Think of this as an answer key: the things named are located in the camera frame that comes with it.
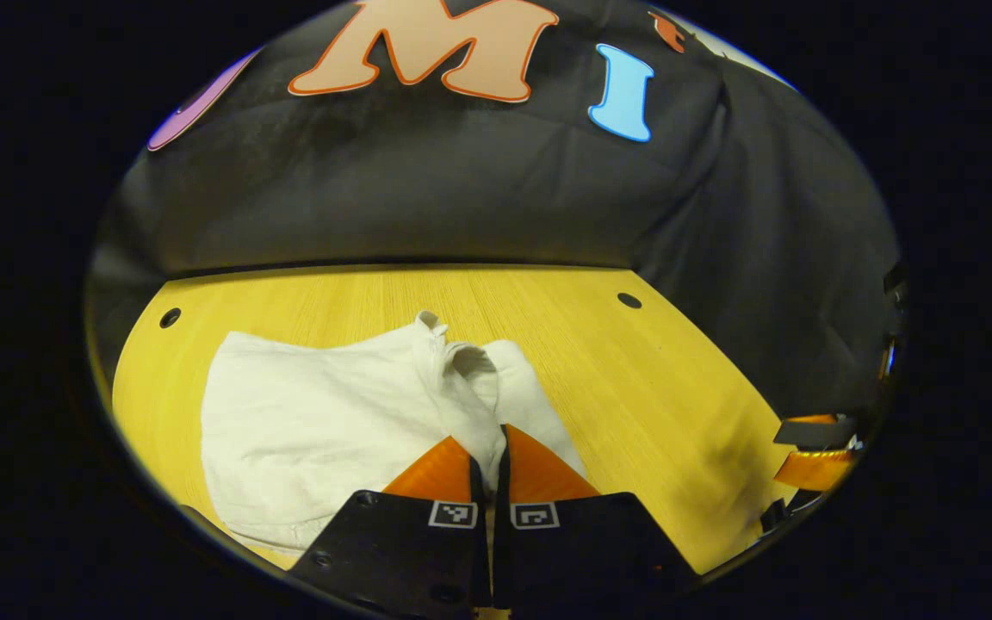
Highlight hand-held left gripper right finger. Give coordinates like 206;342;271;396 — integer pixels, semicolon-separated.
493;424;699;614

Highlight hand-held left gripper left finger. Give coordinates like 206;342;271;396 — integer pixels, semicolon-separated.
289;436;491;617

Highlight white jeans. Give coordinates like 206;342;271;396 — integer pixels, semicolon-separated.
201;310;587;556

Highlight black backdrop cloth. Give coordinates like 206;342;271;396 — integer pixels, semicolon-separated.
87;0;902;423

